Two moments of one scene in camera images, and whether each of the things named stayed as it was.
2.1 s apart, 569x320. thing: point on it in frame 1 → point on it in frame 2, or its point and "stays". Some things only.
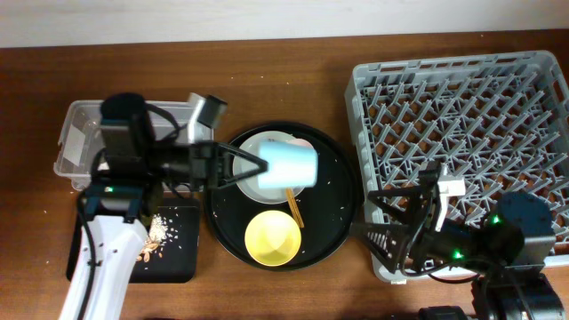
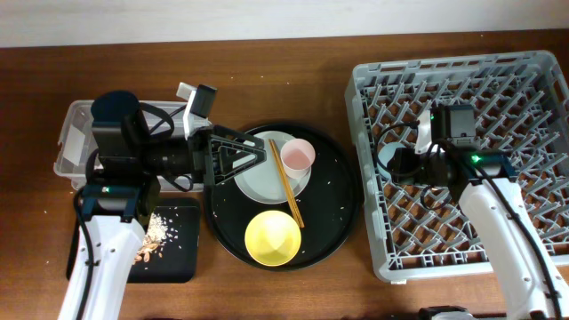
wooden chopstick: (294, 204) stays
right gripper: (425, 231) → (403, 169)
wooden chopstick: (294, 205) stays
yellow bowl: (272, 238) stays
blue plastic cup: (289, 165) → (385, 153)
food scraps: (158, 236) stays
